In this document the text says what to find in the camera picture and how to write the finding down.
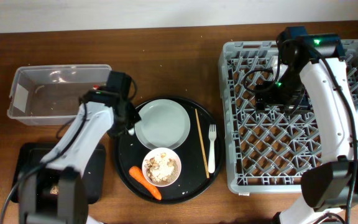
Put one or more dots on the black rectangular tray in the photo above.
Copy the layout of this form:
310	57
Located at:
31	153

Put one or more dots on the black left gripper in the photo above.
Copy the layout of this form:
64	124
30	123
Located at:
115	131

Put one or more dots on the clear plastic bin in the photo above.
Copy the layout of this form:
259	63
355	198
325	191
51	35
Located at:
48	94

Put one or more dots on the white plastic fork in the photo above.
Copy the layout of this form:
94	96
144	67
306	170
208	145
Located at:
212	137

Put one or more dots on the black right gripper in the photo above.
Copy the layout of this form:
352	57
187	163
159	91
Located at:
263	96

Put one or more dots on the grey dishwasher rack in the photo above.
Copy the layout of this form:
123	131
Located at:
268	152

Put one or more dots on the round black tray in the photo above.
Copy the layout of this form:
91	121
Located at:
192	181

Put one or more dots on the white bowl with oatmeal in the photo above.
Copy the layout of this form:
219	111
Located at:
161	167

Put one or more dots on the orange carrot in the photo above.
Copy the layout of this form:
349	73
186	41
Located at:
136	173

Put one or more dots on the wooden chopstick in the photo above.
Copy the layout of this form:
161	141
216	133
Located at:
202	144

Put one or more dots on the grey-white plate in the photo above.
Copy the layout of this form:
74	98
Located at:
164	123

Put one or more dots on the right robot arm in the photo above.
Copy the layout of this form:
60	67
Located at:
315	66

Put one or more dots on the brown cookie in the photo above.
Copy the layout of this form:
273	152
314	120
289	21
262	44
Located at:
54	189

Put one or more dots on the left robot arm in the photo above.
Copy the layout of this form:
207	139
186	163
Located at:
65	164

